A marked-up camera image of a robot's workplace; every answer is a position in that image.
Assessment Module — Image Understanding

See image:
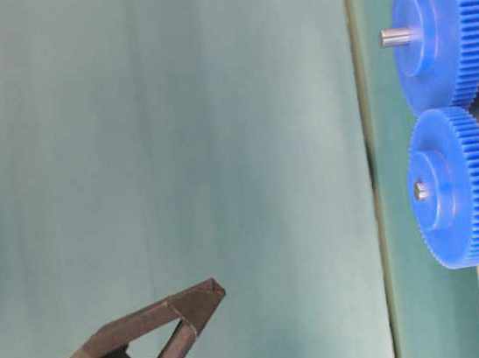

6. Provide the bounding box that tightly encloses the steel shaft in small gear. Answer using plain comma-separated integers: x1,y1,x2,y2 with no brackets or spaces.
412,180,429,201

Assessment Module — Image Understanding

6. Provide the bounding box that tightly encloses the steel shaft in large gear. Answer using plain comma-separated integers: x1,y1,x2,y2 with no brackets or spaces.
378,26,418,48

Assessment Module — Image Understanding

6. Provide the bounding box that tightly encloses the large blue plastic gear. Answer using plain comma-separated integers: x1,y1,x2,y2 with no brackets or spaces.
391,0,479,115

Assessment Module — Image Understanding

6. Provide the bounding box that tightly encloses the small blue plastic gear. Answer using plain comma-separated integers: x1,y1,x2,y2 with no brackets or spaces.
407,107,479,270

